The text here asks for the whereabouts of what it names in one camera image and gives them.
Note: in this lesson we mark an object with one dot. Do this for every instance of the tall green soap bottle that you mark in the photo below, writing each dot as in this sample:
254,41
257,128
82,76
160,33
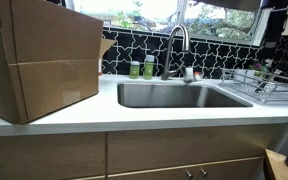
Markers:
148,68

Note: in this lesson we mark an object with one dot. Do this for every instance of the round metal cabinet knob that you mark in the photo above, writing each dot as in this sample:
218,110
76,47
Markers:
203,172
189,173

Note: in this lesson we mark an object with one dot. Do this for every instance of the wooden robot platform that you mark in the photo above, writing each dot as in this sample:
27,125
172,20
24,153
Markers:
277,165

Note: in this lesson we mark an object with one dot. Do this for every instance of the kitchen window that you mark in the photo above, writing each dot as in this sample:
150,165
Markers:
157,13

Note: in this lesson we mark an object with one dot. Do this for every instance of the narrow wooden drawer front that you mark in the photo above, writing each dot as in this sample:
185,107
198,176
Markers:
44,156

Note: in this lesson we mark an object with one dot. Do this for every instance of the brushed steel gooseneck faucet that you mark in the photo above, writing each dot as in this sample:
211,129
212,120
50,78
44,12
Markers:
175,36

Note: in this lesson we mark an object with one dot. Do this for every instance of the large brown cardboard box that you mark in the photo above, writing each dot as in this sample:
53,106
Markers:
50,60

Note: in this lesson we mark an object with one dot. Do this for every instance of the wide wooden drawer front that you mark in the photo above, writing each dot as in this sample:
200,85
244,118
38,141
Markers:
184,148

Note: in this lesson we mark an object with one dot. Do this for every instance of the stainless steel sink basin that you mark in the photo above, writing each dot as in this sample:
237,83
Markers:
170,96

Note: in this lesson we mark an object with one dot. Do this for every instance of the wooden cabinet door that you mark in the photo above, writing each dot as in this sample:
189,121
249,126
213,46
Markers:
224,170

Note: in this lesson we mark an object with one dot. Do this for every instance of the small potted flower plant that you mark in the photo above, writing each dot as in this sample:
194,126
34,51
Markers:
259,66

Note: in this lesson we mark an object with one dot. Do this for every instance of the white sponge holder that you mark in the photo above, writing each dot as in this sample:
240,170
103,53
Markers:
189,74

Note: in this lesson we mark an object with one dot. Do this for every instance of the short green soap bottle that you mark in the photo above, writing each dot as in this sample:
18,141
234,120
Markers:
134,70

